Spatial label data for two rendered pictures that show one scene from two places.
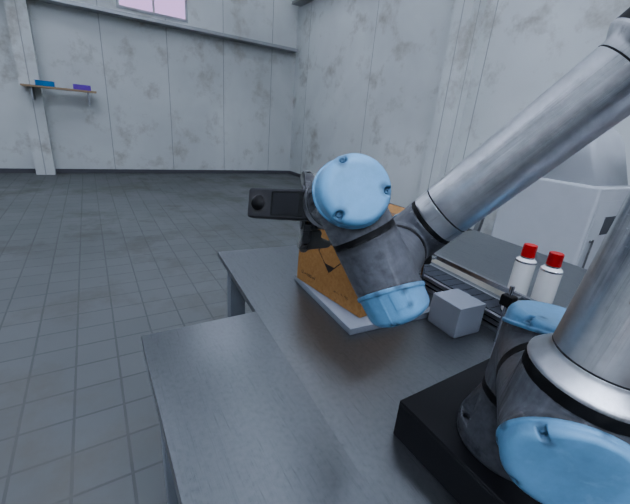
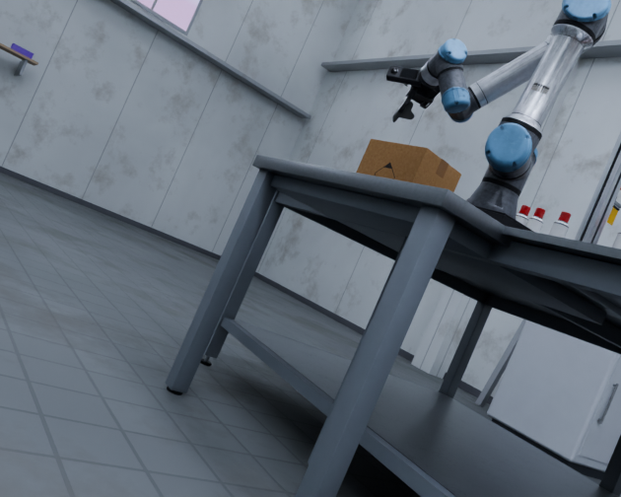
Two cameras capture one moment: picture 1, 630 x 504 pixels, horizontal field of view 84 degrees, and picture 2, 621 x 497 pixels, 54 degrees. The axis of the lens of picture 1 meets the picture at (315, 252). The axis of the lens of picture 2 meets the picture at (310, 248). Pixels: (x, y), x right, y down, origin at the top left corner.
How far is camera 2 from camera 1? 1.57 m
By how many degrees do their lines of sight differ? 22
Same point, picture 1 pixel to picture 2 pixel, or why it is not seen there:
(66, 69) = (10, 26)
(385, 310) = (454, 95)
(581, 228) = (605, 364)
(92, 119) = (8, 93)
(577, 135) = (531, 65)
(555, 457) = (503, 134)
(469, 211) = (491, 88)
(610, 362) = (523, 107)
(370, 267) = (452, 78)
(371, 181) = (461, 47)
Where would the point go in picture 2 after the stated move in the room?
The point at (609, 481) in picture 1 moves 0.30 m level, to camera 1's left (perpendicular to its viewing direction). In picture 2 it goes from (517, 140) to (412, 93)
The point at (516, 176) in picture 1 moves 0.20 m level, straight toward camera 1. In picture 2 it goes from (511, 76) to (502, 41)
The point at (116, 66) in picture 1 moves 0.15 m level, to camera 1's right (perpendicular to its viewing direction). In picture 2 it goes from (74, 46) to (84, 50)
